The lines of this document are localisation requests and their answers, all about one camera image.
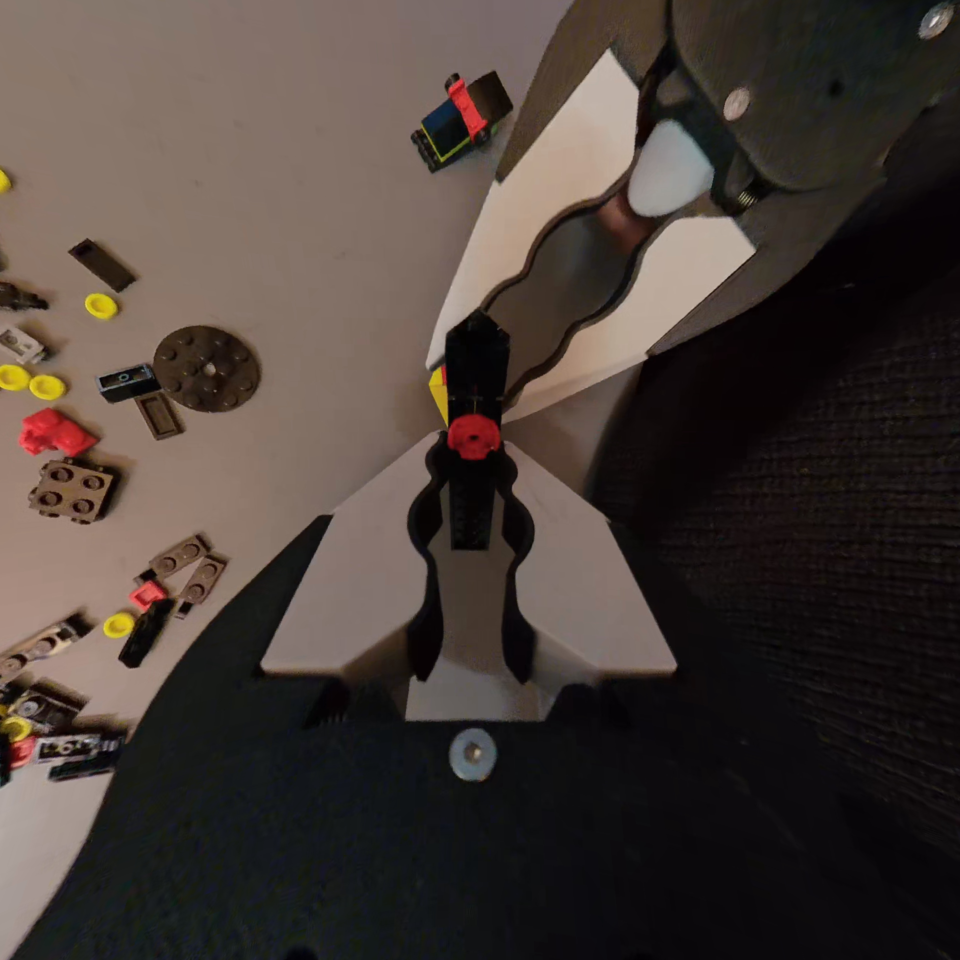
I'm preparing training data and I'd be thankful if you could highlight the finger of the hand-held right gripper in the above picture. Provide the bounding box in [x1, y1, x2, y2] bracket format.
[424, 48, 648, 370]
[501, 187, 759, 423]

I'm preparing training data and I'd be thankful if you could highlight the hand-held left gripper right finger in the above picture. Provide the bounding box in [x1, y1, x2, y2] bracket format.
[491, 438, 679, 685]

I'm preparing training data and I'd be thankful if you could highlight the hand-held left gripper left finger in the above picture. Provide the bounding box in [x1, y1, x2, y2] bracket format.
[261, 431, 452, 681]

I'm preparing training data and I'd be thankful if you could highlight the red yellow black lego snake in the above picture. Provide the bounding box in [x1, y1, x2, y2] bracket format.
[427, 309, 515, 554]

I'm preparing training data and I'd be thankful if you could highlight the pile of lego pieces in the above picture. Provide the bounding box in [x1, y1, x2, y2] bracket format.
[0, 168, 264, 787]

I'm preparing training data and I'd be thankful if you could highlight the black round lego plate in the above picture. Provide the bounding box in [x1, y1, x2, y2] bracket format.
[152, 324, 262, 414]

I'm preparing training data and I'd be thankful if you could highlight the black flat lego tile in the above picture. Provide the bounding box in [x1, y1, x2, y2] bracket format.
[67, 238, 138, 294]

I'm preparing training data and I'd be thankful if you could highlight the person's right hand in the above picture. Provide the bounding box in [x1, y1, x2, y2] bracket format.
[600, 195, 651, 254]

